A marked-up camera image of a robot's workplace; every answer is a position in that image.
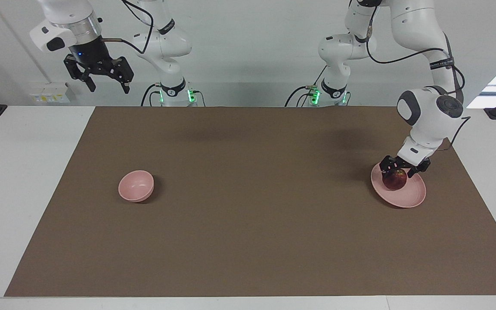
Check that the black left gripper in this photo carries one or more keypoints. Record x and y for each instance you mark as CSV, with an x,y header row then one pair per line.
x,y
405,165

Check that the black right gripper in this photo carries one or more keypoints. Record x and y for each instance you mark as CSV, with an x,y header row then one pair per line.
x,y
91,54

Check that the dark red apple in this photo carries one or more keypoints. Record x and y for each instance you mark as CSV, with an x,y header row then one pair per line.
x,y
394,181

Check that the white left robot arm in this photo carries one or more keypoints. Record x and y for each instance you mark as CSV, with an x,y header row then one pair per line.
x,y
424,120

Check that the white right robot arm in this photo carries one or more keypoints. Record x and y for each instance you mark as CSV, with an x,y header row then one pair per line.
x,y
162,43

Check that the pink plate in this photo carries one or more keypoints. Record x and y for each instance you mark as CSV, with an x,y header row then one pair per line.
x,y
407,196

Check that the pink bowl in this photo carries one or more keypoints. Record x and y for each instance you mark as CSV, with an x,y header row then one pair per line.
x,y
135,186

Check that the brown table mat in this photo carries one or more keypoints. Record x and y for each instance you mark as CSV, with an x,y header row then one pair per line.
x,y
248,206

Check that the white wall socket strip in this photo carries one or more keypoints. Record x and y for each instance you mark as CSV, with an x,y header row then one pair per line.
x,y
52,94

